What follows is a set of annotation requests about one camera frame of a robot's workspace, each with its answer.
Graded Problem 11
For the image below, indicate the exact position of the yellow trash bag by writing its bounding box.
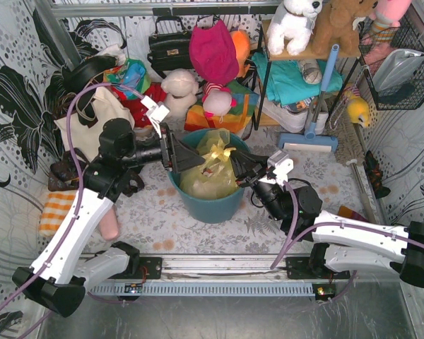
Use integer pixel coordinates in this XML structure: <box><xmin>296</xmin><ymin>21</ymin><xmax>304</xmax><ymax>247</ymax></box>
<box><xmin>179</xmin><ymin>129</ymin><xmax>239</xmax><ymax>200</ymax></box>

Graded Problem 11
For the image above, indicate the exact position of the teal trash bin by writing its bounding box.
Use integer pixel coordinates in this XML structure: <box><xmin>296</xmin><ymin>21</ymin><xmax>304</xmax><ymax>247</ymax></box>
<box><xmin>169</xmin><ymin>129</ymin><xmax>250</xmax><ymax>224</ymax></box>

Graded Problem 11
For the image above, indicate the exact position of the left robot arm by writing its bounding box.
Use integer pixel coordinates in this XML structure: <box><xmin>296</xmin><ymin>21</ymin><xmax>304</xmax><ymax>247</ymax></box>
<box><xmin>12</xmin><ymin>118</ymin><xmax>205</xmax><ymax>317</ymax></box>

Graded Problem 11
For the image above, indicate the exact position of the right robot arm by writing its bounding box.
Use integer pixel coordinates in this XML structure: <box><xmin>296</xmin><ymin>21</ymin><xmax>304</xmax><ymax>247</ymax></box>
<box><xmin>230</xmin><ymin>150</ymin><xmax>424</xmax><ymax>288</ymax></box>

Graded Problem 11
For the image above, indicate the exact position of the rainbow striped bag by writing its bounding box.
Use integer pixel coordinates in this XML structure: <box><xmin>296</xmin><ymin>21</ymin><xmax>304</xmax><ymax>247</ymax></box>
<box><xmin>184</xmin><ymin>81</ymin><xmax>259</xmax><ymax>133</ymax></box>

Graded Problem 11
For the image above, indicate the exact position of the cream canvas tote bag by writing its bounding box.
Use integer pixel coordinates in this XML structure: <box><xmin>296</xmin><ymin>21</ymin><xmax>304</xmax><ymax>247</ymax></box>
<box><xmin>70</xmin><ymin>87</ymin><xmax>134</xmax><ymax>161</ymax></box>

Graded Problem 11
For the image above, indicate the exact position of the magenta fabric bag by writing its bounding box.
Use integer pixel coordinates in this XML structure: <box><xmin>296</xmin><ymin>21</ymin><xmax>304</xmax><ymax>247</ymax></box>
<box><xmin>189</xmin><ymin>19</ymin><xmax>239</xmax><ymax>85</ymax></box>

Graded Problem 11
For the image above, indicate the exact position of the red cloth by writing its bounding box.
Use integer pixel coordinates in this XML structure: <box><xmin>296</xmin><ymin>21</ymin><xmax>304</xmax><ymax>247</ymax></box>
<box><xmin>112</xmin><ymin>83</ymin><xmax>167</xmax><ymax>128</ymax></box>

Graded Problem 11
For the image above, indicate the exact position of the white sheep plush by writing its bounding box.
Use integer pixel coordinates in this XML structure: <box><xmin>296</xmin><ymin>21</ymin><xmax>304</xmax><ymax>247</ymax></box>
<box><xmin>161</xmin><ymin>69</ymin><xmax>199</xmax><ymax>118</ymax></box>

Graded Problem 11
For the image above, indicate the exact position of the blue floor mop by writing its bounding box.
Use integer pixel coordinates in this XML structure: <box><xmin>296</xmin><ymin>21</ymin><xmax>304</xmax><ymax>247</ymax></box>
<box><xmin>278</xmin><ymin>44</ymin><xmax>340</xmax><ymax>153</ymax></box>

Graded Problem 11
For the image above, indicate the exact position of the white pink snowman plush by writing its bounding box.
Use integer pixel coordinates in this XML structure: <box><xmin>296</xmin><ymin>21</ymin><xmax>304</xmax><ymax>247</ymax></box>
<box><xmin>202</xmin><ymin>82</ymin><xmax>237</xmax><ymax>118</ymax></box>

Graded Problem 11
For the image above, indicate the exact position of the colourful printed cloth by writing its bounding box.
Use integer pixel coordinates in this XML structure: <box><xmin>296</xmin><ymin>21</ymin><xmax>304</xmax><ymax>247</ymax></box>
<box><xmin>103</xmin><ymin>59</ymin><xmax>151</xmax><ymax>94</ymax></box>

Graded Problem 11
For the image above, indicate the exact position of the black leather handbag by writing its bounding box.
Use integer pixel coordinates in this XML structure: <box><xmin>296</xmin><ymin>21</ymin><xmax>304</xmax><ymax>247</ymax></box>
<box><xmin>147</xmin><ymin>16</ymin><xmax>194</xmax><ymax>79</ymax></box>

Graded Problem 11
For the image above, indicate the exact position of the teal folded cloth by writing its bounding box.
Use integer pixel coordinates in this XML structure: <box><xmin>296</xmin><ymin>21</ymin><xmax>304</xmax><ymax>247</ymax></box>
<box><xmin>252</xmin><ymin>52</ymin><xmax>343</xmax><ymax>105</ymax></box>

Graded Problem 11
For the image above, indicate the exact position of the grey fluffy duster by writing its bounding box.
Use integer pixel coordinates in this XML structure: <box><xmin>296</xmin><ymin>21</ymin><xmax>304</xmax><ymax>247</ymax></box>
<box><xmin>325</xmin><ymin>113</ymin><xmax>365</xmax><ymax>165</ymax></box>

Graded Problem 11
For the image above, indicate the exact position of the pink cylinder bottle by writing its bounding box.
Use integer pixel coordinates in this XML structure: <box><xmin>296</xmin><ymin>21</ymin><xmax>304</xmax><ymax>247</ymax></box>
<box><xmin>99</xmin><ymin>208</ymin><xmax>119</xmax><ymax>241</ymax></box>

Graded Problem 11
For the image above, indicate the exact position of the brown patterned shoe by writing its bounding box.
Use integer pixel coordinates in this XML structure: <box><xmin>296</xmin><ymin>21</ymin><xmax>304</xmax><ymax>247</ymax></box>
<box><xmin>47</xmin><ymin>151</ymin><xmax>144</xmax><ymax>197</ymax></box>

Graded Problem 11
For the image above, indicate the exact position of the yellow duck plush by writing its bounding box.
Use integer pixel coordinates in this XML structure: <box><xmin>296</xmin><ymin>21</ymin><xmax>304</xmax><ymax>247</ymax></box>
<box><xmin>343</xmin><ymin>86</ymin><xmax>370</xmax><ymax>128</ymax></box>

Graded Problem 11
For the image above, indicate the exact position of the orange plush toy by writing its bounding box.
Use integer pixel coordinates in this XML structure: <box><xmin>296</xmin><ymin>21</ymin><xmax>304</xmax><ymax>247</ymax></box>
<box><xmin>230</xmin><ymin>30</ymin><xmax>251</xmax><ymax>78</ymax></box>

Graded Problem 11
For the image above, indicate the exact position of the wooden shelf rack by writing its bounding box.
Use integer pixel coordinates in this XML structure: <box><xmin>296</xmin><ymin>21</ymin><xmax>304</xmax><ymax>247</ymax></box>
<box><xmin>252</xmin><ymin>20</ymin><xmax>361</xmax><ymax>131</ymax></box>

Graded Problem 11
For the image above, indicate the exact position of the orange checkered towel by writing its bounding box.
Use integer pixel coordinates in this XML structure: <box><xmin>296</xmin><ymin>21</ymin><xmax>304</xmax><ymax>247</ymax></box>
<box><xmin>38</xmin><ymin>191</ymin><xmax>76</xmax><ymax>237</ymax></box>

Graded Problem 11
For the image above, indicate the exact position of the white dog plush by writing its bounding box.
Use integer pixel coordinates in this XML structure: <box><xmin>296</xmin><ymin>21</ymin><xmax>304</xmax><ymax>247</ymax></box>
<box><xmin>267</xmin><ymin>0</ymin><xmax>323</xmax><ymax>56</ymax></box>

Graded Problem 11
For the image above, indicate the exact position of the brown teddy bear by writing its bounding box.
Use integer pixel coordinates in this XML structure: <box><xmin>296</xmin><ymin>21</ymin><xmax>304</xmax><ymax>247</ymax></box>
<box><xmin>311</xmin><ymin>0</ymin><xmax>378</xmax><ymax>56</ymax></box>

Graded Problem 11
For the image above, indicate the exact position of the silver foil pouch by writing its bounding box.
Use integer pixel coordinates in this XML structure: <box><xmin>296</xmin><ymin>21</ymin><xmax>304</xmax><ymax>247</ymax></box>
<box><xmin>372</xmin><ymin>49</ymin><xmax>424</xmax><ymax>93</ymax></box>

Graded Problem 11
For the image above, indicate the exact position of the pink plush toy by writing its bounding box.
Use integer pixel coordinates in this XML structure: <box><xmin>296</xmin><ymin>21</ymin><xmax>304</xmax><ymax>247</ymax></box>
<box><xmin>369</xmin><ymin>0</ymin><xmax>411</xmax><ymax>42</ymax></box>

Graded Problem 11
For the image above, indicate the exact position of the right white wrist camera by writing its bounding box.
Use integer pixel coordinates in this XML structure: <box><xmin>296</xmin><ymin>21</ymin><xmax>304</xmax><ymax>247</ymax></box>
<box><xmin>266</xmin><ymin>150</ymin><xmax>293</xmax><ymax>186</ymax></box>

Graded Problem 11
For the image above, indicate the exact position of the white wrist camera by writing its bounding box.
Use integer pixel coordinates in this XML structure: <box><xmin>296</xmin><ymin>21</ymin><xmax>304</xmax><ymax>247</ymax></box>
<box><xmin>266</xmin><ymin>150</ymin><xmax>293</xmax><ymax>186</ymax></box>
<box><xmin>141</xmin><ymin>95</ymin><xmax>170</xmax><ymax>138</ymax></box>

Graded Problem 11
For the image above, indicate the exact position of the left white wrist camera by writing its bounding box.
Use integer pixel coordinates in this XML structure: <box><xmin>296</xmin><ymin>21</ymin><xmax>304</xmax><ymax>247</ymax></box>
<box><xmin>141</xmin><ymin>95</ymin><xmax>170</xmax><ymax>138</ymax></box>

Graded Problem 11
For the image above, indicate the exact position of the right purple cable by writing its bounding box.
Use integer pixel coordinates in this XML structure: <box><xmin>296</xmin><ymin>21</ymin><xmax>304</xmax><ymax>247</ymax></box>
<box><xmin>270</xmin><ymin>179</ymin><xmax>424</xmax><ymax>271</ymax></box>

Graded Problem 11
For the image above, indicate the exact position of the purple cable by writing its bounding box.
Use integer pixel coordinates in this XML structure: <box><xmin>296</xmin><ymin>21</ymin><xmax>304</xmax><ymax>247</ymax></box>
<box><xmin>0</xmin><ymin>83</ymin><xmax>146</xmax><ymax>339</ymax></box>
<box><xmin>270</xmin><ymin>179</ymin><xmax>424</xmax><ymax>271</ymax></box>

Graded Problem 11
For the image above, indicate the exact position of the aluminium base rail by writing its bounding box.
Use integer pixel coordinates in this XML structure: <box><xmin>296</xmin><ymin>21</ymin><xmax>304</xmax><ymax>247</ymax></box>
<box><xmin>77</xmin><ymin>252</ymin><xmax>416</xmax><ymax>283</ymax></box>

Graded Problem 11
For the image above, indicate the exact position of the black wire basket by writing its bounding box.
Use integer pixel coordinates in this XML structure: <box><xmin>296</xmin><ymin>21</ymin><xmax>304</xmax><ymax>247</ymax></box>
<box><xmin>359</xmin><ymin>17</ymin><xmax>424</xmax><ymax>111</ymax></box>

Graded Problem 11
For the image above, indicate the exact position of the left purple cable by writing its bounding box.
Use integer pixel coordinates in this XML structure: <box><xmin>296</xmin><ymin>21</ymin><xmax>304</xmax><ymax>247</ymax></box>
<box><xmin>0</xmin><ymin>83</ymin><xmax>146</xmax><ymax>339</ymax></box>

